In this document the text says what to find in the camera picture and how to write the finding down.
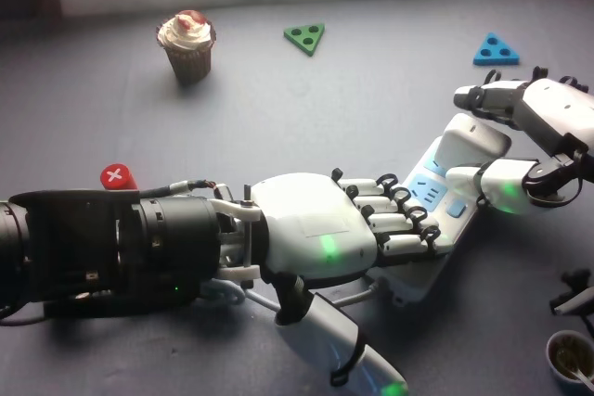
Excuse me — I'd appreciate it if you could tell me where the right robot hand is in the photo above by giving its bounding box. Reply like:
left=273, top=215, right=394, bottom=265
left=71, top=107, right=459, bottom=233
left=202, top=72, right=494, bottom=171
left=445, top=66, right=594, bottom=217

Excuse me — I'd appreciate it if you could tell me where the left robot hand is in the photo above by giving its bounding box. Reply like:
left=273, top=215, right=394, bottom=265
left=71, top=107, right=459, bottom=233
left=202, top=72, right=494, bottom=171
left=252, top=166, right=443, bottom=396

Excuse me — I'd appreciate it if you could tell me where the white blue power strip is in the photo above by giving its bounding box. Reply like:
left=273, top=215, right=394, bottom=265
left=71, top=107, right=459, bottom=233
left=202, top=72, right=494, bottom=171
left=373, top=135, right=511, bottom=310

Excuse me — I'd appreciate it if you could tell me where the blue triangle block with holes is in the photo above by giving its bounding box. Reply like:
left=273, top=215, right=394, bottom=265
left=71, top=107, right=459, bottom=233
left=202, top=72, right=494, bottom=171
left=471, top=32, right=521, bottom=67

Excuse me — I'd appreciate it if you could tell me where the grey table cloth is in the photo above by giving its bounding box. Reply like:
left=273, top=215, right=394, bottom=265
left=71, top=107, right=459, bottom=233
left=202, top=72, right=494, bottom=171
left=0, top=0, right=594, bottom=396

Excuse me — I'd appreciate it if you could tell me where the green triangle block with holes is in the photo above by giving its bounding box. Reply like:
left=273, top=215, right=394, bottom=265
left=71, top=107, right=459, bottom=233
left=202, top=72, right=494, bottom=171
left=282, top=23, right=327, bottom=58

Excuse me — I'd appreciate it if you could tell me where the red cylinder with white cross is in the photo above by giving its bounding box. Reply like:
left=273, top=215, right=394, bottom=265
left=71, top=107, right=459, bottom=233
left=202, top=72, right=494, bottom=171
left=99, top=163, right=140, bottom=193

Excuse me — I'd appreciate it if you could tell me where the toy cupcake with cream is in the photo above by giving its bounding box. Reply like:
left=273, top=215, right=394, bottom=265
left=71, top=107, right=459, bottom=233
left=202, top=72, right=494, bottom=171
left=156, top=9, right=217, bottom=85

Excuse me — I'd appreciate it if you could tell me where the small white bowl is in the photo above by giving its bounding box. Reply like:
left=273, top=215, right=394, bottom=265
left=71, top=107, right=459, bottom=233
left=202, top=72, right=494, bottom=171
left=546, top=329, right=594, bottom=389

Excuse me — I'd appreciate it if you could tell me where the small white spoon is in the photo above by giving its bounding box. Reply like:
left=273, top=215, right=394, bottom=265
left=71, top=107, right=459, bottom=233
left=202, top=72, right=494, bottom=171
left=566, top=364, right=594, bottom=393

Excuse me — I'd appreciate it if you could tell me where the grey power cord with plug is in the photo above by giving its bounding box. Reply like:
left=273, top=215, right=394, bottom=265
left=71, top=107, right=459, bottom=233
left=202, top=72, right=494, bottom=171
left=201, top=275, right=380, bottom=314

